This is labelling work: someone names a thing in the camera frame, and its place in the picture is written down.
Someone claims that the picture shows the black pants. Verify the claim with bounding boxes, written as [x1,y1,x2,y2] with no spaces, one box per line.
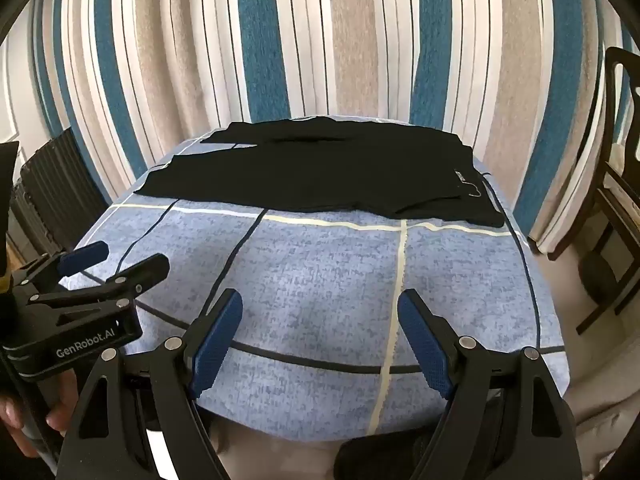
[134,116,506,228]

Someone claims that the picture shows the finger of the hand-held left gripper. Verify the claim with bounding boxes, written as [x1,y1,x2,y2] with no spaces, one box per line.
[27,253,171,322]
[10,240,110,292]

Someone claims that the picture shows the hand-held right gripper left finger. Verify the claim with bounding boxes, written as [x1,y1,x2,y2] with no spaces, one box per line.
[55,288,245,480]

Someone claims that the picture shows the person's left hand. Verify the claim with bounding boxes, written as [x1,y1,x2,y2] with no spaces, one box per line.
[0,372,81,460]

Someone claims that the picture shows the blue checked bed blanket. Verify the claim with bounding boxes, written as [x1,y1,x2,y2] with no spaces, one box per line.
[57,115,571,442]

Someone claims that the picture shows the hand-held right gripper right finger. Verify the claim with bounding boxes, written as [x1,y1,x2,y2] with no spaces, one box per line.
[397,289,597,480]

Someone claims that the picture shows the dark wooden chair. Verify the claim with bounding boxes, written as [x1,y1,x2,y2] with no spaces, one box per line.
[575,46,640,336]

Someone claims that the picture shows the striped curtain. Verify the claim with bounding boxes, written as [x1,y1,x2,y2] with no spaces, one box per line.
[0,0,640,261]

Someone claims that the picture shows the black suitcase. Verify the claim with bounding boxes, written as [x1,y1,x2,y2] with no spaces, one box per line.
[10,127,108,271]

